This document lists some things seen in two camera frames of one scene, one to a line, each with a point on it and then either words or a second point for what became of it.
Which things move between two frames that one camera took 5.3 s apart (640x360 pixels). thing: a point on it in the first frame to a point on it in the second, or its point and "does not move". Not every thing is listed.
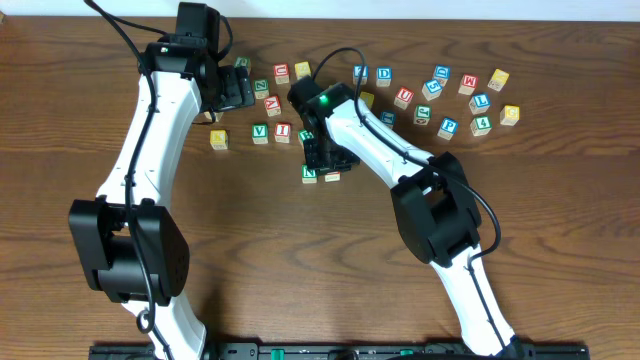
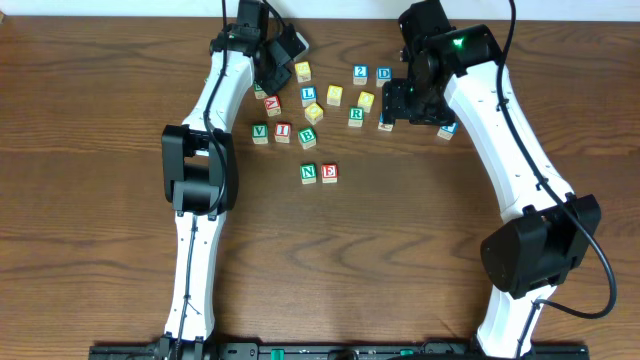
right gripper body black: [326, 156] to [396, 105]
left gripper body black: [240, 89] to [275, 76]
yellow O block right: [367, 97] does not move
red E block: [332, 176] does not move
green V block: [260, 133] does not move
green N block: [309, 176] does not move
